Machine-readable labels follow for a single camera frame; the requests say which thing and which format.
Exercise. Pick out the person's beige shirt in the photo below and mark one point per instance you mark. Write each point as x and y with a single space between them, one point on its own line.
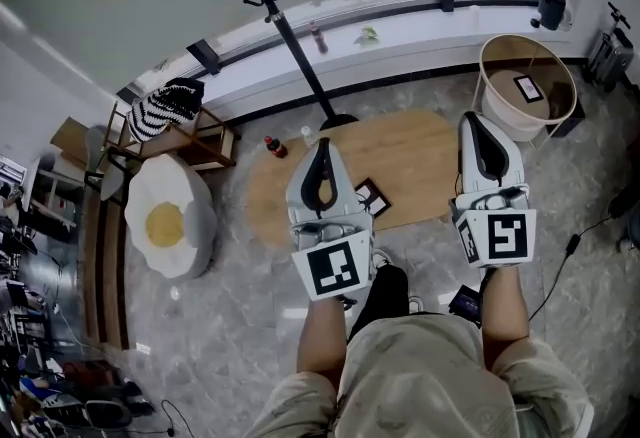
425 376

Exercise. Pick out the person's black trouser leg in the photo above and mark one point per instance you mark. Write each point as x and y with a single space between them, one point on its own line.
384 293

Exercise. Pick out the small black screen device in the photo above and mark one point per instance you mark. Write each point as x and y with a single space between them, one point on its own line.
466 302

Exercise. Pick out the black picture frame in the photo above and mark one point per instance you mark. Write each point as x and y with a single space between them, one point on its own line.
378 199

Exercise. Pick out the person's right forearm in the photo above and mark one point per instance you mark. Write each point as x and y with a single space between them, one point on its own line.
505 313

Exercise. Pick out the grey suitcase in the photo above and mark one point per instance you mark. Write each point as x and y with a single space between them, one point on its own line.
610 52

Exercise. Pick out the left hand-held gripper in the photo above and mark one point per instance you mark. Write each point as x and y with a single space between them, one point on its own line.
332 266

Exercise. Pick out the dark drink bottle red label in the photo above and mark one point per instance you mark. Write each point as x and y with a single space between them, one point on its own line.
319 37

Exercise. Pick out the white shelf unit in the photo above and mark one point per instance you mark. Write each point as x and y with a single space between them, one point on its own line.
55 191

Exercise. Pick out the person's left forearm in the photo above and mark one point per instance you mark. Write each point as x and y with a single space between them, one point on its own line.
322 336

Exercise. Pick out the person's white shoe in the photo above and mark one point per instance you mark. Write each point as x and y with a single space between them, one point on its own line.
382 256
415 303

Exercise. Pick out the wooden shelf rack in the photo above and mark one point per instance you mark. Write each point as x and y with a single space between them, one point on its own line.
212 146

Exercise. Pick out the black white striped bag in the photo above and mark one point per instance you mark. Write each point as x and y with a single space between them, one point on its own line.
165 108

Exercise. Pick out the long wooden bench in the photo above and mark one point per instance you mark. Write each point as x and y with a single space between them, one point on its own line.
102 266

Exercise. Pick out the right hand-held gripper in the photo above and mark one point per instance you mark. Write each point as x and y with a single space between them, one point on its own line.
505 236

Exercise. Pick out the grey chair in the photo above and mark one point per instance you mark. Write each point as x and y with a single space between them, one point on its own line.
97 161

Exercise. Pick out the cola bottle red cap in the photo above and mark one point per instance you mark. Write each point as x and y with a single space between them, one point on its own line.
276 147

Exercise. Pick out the black kettle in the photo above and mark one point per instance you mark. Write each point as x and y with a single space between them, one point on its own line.
550 6

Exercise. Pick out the black coat rack stand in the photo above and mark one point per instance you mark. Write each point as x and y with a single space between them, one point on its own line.
300 61

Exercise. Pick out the small green plant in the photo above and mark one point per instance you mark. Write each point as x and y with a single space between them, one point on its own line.
368 35

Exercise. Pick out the clear bottle white cap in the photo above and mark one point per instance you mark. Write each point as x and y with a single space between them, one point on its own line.
308 136

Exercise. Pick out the fried egg shaped beanbag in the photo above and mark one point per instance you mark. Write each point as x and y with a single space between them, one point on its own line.
170 226

